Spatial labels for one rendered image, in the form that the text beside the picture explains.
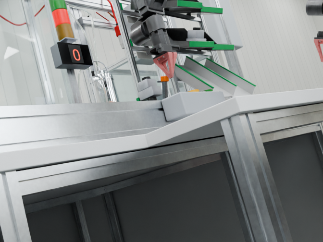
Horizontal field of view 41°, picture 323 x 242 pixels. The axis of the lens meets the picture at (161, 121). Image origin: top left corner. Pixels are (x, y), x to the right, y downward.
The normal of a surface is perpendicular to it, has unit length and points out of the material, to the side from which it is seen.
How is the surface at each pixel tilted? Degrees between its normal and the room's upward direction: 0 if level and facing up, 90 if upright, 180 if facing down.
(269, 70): 90
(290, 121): 90
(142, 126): 90
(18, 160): 90
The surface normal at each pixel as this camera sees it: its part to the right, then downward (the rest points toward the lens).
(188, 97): 0.73, -0.29
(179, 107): -0.63, 0.06
